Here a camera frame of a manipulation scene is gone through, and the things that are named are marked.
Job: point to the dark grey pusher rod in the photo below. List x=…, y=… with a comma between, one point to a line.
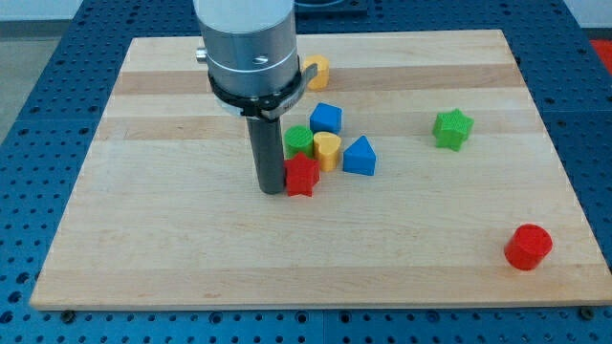
x=268, y=154

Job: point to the red star block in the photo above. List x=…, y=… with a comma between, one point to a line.
x=302, y=174

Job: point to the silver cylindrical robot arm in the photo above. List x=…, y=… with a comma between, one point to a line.
x=253, y=69

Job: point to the yellow heart block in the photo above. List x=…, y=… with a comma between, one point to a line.
x=326, y=148

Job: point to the blue triangle block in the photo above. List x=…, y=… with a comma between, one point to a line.
x=359, y=158

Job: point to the green star block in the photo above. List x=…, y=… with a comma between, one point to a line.
x=451, y=129

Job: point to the green cylinder block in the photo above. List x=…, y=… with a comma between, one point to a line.
x=299, y=139

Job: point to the blue pentagon block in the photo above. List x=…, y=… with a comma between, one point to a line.
x=326, y=118

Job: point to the wooden board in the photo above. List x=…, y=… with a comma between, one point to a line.
x=166, y=213

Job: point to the red cylinder block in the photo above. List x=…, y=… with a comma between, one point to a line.
x=528, y=247

